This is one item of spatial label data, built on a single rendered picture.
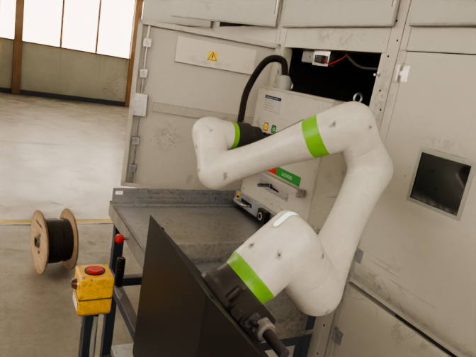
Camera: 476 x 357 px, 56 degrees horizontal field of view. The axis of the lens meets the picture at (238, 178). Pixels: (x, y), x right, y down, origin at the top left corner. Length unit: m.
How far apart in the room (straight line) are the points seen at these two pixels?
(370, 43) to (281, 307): 0.96
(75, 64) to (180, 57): 10.59
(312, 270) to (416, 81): 0.70
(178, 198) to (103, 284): 0.83
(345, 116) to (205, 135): 0.43
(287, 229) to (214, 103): 1.21
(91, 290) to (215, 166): 0.48
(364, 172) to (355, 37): 0.60
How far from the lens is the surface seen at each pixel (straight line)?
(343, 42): 1.73
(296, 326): 1.72
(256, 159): 1.26
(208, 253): 1.39
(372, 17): 1.62
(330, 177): 1.59
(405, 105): 1.45
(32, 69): 12.46
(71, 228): 3.02
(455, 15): 1.41
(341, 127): 1.18
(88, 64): 12.60
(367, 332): 1.58
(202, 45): 2.02
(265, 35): 2.19
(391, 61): 1.54
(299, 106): 1.66
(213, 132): 1.36
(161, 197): 1.88
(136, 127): 2.06
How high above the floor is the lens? 1.43
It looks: 13 degrees down
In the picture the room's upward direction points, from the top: 10 degrees clockwise
